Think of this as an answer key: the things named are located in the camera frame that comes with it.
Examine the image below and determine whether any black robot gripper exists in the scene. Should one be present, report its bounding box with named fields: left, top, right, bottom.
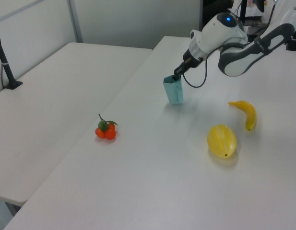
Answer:
left=173, top=48, right=203, bottom=80

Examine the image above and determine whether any teal hexagonal mug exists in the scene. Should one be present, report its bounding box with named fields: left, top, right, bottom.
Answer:
left=163, top=74, right=185, bottom=106

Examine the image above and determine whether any yellow toy melon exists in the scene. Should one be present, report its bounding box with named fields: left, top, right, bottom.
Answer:
left=206, top=124, right=237, bottom=159

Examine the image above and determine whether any yellow toy banana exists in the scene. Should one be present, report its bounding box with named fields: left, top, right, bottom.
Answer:
left=228, top=100, right=257, bottom=132

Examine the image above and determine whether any black vertical pole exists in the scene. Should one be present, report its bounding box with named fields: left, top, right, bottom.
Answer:
left=240, top=0, right=248, bottom=23

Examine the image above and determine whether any orange tangerine cluster with leaves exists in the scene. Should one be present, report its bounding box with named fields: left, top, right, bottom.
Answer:
left=95, top=114, right=119, bottom=140

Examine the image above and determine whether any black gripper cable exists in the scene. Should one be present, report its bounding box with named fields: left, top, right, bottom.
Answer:
left=182, top=46, right=223, bottom=88

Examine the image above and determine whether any grey partition frame post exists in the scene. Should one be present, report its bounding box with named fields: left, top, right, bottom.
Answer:
left=66, top=0, right=84, bottom=44

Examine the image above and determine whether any black clamp camera stand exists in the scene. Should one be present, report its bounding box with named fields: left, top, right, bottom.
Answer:
left=285, top=28, right=296, bottom=51

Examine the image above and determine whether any black camera stand pole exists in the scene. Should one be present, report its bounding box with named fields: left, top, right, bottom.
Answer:
left=0, top=23, right=24, bottom=90

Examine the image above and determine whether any thin black cable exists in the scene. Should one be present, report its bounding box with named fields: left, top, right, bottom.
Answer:
left=0, top=61, right=6, bottom=88

